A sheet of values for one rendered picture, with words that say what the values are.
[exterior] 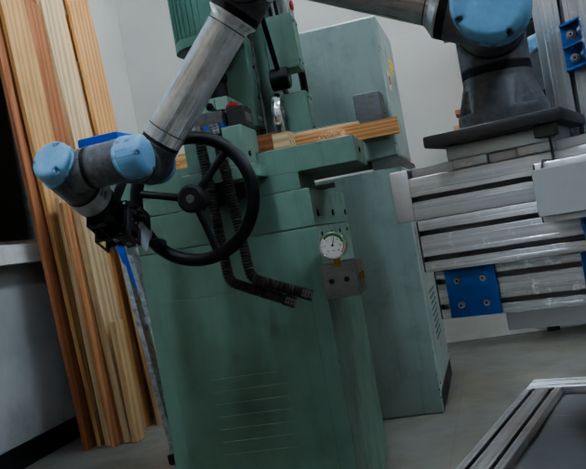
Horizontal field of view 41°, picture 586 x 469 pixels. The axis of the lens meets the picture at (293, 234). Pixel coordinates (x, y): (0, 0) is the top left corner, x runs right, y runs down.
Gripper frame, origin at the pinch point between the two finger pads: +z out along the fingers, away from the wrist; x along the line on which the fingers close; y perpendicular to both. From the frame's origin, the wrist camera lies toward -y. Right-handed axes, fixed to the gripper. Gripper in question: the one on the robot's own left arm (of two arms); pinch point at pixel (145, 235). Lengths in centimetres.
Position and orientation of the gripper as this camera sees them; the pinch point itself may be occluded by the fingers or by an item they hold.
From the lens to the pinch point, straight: 165.7
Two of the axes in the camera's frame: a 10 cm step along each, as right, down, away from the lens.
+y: 0.8, 8.8, -4.7
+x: 9.5, -2.1, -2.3
